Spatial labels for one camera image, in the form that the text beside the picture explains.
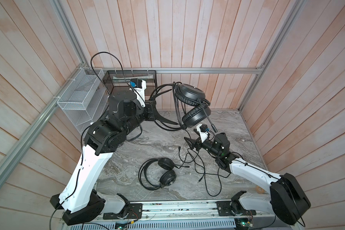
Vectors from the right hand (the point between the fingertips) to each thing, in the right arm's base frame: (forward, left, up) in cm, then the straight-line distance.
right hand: (190, 133), depth 79 cm
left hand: (-6, +17, +27) cm, 32 cm away
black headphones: (-21, +13, -12) cm, 27 cm away
